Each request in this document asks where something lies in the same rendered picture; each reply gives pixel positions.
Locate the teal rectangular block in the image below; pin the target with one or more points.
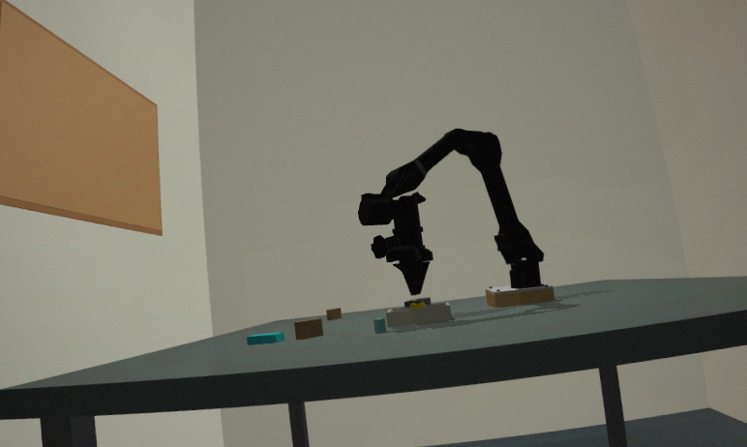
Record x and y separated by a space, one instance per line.
265 338
379 325

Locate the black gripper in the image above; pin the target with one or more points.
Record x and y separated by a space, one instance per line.
411 255

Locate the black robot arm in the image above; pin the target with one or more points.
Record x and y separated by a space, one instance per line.
484 152

